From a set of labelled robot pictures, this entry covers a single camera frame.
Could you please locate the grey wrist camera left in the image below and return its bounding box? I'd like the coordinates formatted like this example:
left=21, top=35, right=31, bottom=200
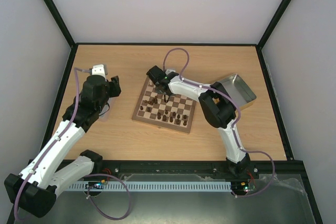
left=91, top=64, right=108, bottom=77

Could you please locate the metal tin lid left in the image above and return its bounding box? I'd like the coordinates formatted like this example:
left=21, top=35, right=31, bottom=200
left=99, top=98, right=115, bottom=122

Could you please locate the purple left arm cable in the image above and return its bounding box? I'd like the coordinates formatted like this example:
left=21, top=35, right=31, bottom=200
left=13, top=67, right=131, bottom=220

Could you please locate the metal tin tray right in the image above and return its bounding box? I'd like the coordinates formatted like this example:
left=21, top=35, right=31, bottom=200
left=217, top=73, right=257, bottom=110

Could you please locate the black enclosure frame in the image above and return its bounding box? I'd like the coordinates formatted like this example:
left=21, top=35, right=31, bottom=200
left=6, top=0, right=323, bottom=224

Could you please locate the wooden chess board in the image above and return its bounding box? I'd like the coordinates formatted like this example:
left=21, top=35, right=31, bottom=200
left=132, top=78, right=196, bottom=134

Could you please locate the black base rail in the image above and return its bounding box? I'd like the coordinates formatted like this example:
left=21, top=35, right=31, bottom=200
left=26, top=158, right=305, bottom=183

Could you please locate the slotted white cable duct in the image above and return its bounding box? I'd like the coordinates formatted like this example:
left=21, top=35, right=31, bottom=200
left=67, top=181, right=232, bottom=192

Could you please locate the dark placed piece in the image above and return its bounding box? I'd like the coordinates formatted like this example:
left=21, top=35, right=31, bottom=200
left=183, top=115, right=188, bottom=126
left=175, top=114, right=181, bottom=125

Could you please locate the pile of dark pieces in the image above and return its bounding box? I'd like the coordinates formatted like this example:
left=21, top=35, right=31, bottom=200
left=143, top=97, right=158, bottom=106

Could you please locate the dark placed piece far right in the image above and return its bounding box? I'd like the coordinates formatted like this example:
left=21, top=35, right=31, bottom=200
left=183, top=115, right=188, bottom=126

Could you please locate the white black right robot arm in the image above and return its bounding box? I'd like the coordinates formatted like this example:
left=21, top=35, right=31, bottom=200
left=146, top=66, right=250, bottom=178

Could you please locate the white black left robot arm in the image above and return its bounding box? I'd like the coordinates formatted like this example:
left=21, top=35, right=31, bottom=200
left=4, top=74, right=121, bottom=218

